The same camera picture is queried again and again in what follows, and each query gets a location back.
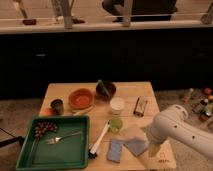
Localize bottles on floor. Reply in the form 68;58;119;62
181;88;213;130

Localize black cable on floor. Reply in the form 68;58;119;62
0;127;26;149

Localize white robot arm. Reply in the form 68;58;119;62
146;104;213;160

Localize brown shoe left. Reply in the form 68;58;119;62
22;19;37;25

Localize blue sponge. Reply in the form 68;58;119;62
107;139;123;163

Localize green plastic tray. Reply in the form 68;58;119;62
16;116;90;171

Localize white handled brush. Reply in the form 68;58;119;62
88;123;109;159

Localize silver fork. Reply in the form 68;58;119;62
46;131;82;145

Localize seated person in dark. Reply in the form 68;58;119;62
102;0;178;22

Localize white cup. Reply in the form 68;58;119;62
110;97;125;115

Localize dark metal mug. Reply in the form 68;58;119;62
50;99;64;115

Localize green cup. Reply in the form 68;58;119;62
109;117;123;133

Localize dark brown bowl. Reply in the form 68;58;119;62
96;80;116;101

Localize green stick utensil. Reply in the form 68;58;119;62
98;79;110;97

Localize small orange fruit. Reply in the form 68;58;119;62
42;108;54;116

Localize yellow banana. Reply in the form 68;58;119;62
73;105;94;116

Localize dark brown bottle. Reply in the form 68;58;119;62
133;97;148;117

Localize brown shoe middle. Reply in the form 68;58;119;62
72;18;85;24

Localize blue-grey towel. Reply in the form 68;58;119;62
124;137;148;157

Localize brown shoe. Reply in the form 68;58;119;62
72;18;85;24
22;19;37;25

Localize red orange bowl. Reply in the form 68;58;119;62
68;88;94;109

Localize bunch of dark grapes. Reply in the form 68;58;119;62
34;121;57;139

